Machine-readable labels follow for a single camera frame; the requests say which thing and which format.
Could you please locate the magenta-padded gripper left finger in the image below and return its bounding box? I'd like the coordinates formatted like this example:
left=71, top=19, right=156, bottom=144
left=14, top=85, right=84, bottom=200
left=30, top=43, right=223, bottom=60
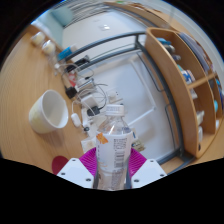
left=56, top=147, right=100, bottom=190

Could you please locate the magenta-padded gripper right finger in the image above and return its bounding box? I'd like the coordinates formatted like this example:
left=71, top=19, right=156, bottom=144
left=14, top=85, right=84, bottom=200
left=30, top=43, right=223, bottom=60
left=127, top=147, right=168, bottom=190

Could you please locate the clear plastic water bottle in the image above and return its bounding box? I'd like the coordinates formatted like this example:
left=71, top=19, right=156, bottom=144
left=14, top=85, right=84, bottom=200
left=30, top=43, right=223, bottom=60
left=95, top=103, right=134, bottom=192

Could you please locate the flat round red coaster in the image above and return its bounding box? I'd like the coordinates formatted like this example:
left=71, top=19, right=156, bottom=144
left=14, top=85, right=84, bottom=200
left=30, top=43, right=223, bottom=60
left=51, top=155, right=70, bottom=175

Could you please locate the small white oval case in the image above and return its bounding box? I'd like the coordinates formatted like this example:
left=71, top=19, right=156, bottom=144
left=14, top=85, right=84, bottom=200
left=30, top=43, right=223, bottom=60
left=70, top=112, right=82, bottom=128

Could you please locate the white cup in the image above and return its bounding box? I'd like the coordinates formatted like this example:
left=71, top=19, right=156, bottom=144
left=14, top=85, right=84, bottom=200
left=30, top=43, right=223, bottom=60
left=28, top=89, right=70, bottom=135

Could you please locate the white power adapter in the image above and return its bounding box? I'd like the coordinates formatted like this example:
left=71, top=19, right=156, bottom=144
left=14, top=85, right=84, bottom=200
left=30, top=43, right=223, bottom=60
left=81, top=94, right=98, bottom=111

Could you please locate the wooden shelf unit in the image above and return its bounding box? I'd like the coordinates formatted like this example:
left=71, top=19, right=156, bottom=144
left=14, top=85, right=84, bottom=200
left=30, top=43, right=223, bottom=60
left=143, top=27, right=224, bottom=159

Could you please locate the small black box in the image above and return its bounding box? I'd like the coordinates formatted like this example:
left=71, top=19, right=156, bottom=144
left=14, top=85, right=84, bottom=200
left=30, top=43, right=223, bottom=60
left=64, top=86, right=78, bottom=100

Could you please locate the black electric shaver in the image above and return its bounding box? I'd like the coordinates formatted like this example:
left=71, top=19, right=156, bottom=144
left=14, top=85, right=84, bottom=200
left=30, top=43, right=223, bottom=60
left=66, top=57, right=91, bottom=74

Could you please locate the small blue bottle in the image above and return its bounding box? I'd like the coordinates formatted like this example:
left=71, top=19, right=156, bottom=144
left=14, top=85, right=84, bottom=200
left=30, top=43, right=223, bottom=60
left=57, top=44, right=78, bottom=62

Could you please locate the small white round object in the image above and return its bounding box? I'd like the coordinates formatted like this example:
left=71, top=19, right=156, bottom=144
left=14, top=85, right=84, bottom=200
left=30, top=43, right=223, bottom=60
left=41, top=39, right=57, bottom=56
left=29, top=31, right=46, bottom=47

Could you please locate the bed with pale sheet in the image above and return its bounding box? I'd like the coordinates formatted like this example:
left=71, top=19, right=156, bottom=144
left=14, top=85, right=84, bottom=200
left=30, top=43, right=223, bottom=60
left=31, top=14, right=66, bottom=51

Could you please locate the teal pillow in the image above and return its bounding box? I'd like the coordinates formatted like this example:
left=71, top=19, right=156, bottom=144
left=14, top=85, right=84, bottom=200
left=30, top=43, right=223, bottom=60
left=49, top=6, right=74, bottom=28

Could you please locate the grey curtain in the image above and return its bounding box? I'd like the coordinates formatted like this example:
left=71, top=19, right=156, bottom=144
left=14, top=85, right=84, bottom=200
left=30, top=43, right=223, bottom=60
left=66, top=0, right=111, bottom=21

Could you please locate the grey metal frame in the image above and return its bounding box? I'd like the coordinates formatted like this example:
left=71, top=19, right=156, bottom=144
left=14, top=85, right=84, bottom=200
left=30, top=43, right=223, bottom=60
left=64, top=31, right=198, bottom=166

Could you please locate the long wooden wall shelf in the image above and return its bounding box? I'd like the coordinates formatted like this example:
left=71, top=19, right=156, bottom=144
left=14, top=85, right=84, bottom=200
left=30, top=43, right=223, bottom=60
left=103, top=1, right=188, bottom=31

